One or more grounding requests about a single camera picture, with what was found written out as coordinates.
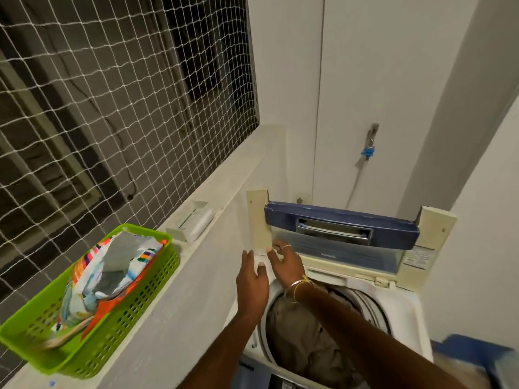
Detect colourful striped clothes pile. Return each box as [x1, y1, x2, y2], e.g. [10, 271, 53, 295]
[52, 231, 168, 349]

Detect white inlet hose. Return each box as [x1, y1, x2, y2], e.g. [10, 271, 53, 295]
[344, 159, 370, 209]

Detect person's right forearm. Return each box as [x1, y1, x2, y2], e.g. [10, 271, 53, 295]
[294, 281, 467, 389]

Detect person's right hand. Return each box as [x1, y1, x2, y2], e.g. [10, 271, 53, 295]
[266, 238, 307, 290]

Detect white window safety net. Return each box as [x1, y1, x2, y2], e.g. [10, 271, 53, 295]
[0, 0, 260, 385]

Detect silver bangle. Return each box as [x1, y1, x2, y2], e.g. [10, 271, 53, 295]
[283, 279, 311, 297]

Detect blue cream washing machine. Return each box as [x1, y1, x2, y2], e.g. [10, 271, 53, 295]
[227, 188, 458, 389]

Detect person's left hand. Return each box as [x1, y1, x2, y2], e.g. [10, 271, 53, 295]
[236, 250, 270, 320]

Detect person's left forearm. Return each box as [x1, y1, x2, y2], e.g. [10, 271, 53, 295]
[176, 310, 260, 389]

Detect gold bracelet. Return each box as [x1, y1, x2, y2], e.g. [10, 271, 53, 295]
[291, 275, 315, 303]

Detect green plastic basket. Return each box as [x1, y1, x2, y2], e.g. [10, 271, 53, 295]
[0, 223, 181, 379]

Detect beige bedsheet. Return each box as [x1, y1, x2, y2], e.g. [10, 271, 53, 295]
[265, 285, 365, 389]

